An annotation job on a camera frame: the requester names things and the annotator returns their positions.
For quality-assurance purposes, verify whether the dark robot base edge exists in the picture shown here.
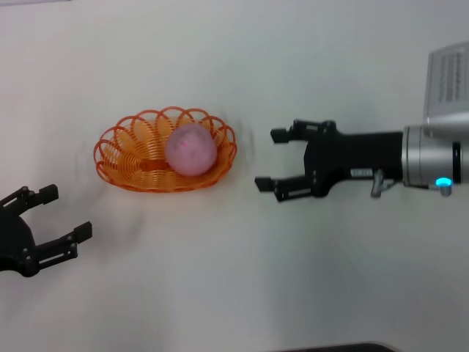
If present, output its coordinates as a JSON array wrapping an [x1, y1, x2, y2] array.
[[281, 342, 399, 352]]

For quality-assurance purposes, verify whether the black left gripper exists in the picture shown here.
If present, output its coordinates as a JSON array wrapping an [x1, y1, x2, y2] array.
[[0, 183, 94, 279]]

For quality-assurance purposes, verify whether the silver right gripper cable plug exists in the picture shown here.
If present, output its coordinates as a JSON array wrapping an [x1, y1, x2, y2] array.
[[369, 169, 401, 199]]

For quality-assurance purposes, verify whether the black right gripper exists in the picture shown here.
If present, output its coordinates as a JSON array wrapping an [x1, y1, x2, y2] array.
[[254, 118, 405, 204]]

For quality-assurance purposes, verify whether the pink peach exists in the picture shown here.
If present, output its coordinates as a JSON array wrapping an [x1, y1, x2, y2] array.
[[164, 123, 218, 177]]

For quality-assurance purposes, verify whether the orange woven plastic basket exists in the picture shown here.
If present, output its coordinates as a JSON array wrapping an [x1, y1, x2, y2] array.
[[92, 106, 239, 194]]

